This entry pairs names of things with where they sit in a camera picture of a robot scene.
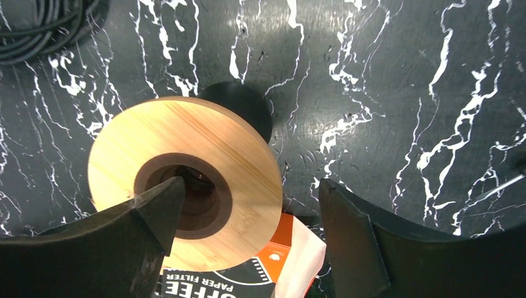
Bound coiled black cables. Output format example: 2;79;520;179
0;0;112;66

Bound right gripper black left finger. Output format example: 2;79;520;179
1;177;185;297

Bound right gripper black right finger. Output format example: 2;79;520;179
318;179;525;297

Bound orange coffee filter box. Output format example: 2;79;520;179
152;214;293;297

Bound yellow wooden dripper ring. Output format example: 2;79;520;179
87;96;283;273

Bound brown paper coffee filters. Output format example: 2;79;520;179
271;218;326;298

